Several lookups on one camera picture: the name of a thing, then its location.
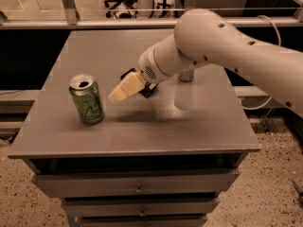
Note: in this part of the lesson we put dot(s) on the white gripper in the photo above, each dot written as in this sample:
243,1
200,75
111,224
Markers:
147,65

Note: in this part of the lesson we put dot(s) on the dark rxbar chocolate bar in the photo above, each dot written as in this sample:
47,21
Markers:
149,87

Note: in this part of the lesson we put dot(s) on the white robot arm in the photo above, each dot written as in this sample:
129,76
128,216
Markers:
202,37

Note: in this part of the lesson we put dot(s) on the green lacroix can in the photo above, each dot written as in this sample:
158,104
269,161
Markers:
85,94

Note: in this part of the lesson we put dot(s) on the silver redbull can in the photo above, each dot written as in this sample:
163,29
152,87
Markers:
186,76

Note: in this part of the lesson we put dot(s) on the black office chair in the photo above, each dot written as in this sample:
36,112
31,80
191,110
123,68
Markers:
125,9

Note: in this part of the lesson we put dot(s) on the grey drawer cabinet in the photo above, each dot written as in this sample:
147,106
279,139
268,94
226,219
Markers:
182,126

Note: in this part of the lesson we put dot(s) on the top grey drawer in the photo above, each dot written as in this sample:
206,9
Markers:
136,183

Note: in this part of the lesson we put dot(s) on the grey drawer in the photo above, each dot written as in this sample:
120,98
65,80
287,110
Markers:
140,207
156,221
136,183

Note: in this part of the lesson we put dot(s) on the middle grey drawer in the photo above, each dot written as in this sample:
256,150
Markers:
140,207

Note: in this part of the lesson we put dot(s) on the bottom grey drawer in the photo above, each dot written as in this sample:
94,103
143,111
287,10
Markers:
156,221

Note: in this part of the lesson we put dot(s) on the metal railing frame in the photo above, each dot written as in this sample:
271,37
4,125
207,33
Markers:
22,14

